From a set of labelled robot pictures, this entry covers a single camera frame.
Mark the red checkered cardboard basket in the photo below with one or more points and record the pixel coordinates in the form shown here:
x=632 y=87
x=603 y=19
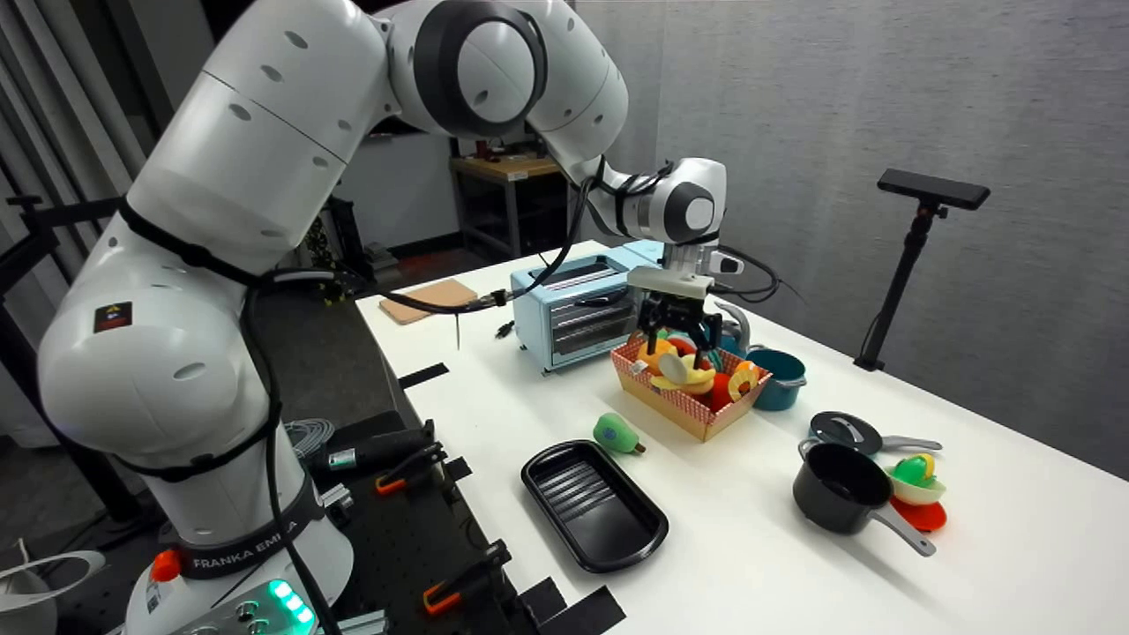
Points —
x=676 y=412

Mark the teal and silver kitchen toy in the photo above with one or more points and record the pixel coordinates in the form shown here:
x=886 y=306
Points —
x=735 y=323

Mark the black camera on stand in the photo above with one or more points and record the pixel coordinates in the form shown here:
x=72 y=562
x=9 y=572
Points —
x=934 y=187

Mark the brown cork mat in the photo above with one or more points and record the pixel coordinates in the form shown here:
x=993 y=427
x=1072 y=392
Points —
x=410 y=309

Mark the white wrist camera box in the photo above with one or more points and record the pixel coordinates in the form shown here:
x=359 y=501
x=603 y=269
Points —
x=671 y=285

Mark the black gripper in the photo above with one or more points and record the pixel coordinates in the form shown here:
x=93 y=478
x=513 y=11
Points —
x=676 y=313

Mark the small orange plush fruit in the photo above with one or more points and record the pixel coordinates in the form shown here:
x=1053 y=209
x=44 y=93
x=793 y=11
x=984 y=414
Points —
x=741 y=379

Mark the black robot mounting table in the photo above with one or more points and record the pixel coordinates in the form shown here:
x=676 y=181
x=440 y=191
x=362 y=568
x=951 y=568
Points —
x=389 y=542

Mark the black ridged grill tray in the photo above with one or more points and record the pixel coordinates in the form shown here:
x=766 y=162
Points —
x=596 y=506

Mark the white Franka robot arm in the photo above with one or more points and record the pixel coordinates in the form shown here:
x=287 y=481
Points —
x=269 y=119

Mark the green and yellow toy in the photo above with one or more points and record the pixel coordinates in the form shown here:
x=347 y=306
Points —
x=914 y=478

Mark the wooden background desk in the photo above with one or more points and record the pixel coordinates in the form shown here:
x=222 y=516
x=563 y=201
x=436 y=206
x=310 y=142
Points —
x=507 y=167

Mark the black tape strip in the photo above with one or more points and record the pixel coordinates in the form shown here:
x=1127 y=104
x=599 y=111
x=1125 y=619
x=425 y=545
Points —
x=591 y=610
x=539 y=602
x=425 y=376

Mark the black tool teal band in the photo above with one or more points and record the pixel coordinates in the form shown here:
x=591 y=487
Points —
x=374 y=449

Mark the teal bowl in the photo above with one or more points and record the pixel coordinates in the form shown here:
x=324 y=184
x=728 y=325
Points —
x=785 y=383

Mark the large orange plush fruit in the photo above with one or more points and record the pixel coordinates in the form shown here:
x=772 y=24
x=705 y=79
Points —
x=654 y=354

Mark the light blue toaster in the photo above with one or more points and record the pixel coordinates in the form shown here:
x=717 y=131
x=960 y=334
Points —
x=566 y=318

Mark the white round container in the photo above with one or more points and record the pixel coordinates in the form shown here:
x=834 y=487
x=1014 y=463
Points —
x=18 y=602

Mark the yellow banana plush toy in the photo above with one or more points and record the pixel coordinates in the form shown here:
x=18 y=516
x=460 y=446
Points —
x=694 y=379

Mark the green pear plush toy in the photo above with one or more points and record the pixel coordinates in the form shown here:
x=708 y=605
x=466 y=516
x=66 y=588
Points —
x=617 y=432

